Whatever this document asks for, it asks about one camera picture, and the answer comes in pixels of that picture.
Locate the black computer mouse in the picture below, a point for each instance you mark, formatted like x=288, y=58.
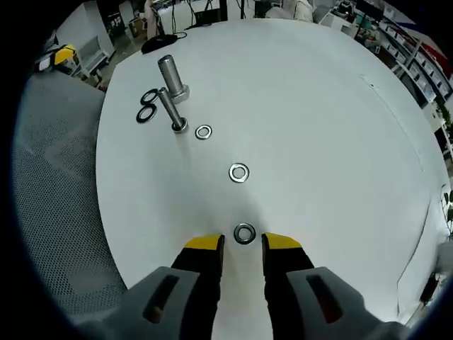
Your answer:
x=155, y=43

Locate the brown cardboard box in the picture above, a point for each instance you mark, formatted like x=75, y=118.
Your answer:
x=137, y=27

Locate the small silver washer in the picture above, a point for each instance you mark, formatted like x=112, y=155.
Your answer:
x=197, y=132
x=231, y=173
x=236, y=233

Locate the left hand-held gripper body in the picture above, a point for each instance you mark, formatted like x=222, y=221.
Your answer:
x=44, y=64

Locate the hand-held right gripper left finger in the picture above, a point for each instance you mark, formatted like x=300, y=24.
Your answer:
x=198, y=262

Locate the shelving with white bins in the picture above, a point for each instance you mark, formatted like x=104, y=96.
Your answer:
x=421, y=60

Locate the small steel threaded stud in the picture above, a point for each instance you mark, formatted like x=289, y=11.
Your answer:
x=169, y=108

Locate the grey mesh office chair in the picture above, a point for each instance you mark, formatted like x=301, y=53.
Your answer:
x=56, y=198

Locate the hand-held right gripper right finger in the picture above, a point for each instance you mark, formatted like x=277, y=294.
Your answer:
x=286, y=262

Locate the large steel threaded stud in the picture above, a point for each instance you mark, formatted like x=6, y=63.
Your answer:
x=171, y=76

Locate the small black object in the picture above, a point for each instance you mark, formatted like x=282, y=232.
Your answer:
x=429, y=288

